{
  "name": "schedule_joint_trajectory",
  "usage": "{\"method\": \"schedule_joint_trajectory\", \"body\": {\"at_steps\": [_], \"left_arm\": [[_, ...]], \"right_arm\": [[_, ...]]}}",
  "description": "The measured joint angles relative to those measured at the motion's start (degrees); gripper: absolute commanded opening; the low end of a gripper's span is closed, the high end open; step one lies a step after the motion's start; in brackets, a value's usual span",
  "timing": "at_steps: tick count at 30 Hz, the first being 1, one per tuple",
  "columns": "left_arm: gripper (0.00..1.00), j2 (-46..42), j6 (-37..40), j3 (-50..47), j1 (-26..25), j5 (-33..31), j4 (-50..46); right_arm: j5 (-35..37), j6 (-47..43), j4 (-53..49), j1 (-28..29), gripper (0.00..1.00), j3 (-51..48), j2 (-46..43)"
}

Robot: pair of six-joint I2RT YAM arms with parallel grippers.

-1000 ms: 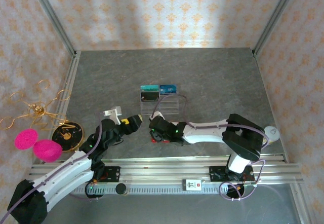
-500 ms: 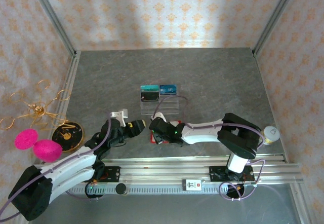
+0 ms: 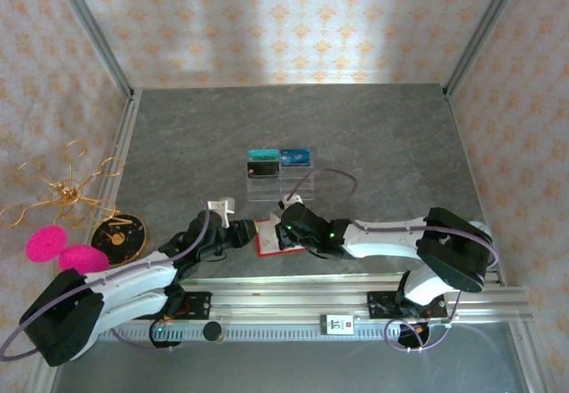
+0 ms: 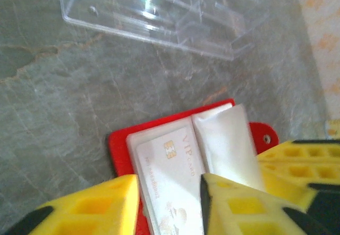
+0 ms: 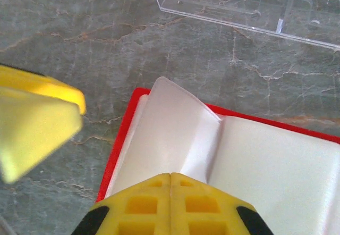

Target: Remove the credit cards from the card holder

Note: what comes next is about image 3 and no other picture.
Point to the black card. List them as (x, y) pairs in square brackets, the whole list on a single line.
[(263, 170)]

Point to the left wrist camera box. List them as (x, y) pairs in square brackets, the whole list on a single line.
[(224, 206)]

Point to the pink flat round sponge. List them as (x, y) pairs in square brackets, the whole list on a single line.
[(46, 245)]

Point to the black round gold clock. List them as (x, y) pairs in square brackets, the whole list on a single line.
[(119, 239)]

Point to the clear acrylic card stand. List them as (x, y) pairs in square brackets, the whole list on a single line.
[(266, 190)]

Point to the red card holder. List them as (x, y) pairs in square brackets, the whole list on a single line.
[(266, 237)]

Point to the aluminium frame post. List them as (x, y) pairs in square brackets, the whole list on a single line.
[(482, 28), (95, 42)]

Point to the black round knob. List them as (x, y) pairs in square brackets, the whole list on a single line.
[(213, 331)]

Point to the aluminium table side rail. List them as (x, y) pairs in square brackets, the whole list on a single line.
[(124, 135), (531, 371)]

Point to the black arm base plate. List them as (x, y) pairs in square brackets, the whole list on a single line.
[(200, 305), (378, 304)]

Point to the white label tag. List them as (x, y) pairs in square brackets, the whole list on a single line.
[(337, 324)]

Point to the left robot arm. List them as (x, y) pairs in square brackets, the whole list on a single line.
[(133, 277)]

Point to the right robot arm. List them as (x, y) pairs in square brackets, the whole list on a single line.
[(382, 244)]

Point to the teal card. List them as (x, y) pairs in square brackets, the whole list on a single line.
[(263, 154)]

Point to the blue card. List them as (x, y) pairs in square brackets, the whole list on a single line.
[(295, 158)]

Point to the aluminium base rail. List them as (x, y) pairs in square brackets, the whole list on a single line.
[(289, 297)]

